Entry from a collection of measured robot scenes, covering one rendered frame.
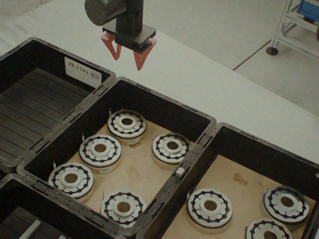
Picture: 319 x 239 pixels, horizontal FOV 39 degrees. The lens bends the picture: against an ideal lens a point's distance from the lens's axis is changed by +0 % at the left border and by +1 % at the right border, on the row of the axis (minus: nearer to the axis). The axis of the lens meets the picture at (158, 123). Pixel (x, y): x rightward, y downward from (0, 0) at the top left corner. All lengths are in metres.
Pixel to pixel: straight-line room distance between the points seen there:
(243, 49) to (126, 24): 2.15
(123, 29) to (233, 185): 0.46
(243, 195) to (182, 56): 0.74
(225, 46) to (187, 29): 0.30
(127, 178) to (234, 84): 0.66
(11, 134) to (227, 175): 0.56
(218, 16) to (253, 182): 2.32
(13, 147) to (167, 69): 0.67
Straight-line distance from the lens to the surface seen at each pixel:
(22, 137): 1.20
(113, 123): 1.17
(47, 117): 1.24
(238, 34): 3.19
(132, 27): 0.95
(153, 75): 1.59
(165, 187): 0.96
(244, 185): 1.13
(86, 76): 1.28
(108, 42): 1.00
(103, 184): 1.08
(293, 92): 2.80
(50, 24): 1.84
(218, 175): 1.13
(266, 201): 1.07
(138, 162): 1.13
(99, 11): 0.87
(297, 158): 1.09
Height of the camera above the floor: 1.69
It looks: 45 degrees down
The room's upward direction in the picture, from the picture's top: 7 degrees clockwise
